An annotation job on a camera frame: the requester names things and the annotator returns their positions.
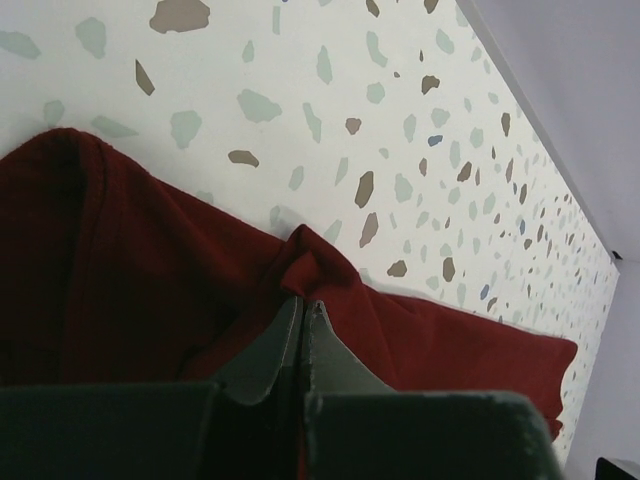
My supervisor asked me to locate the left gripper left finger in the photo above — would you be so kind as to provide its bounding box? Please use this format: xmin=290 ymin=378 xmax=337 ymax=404
xmin=1 ymin=297 xmax=304 ymax=479

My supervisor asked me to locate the dark red t-shirt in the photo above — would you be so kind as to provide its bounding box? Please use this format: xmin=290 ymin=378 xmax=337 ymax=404
xmin=0 ymin=127 xmax=579 ymax=480

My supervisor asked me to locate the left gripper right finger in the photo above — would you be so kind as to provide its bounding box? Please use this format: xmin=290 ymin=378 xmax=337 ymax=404
xmin=301 ymin=301 xmax=563 ymax=479

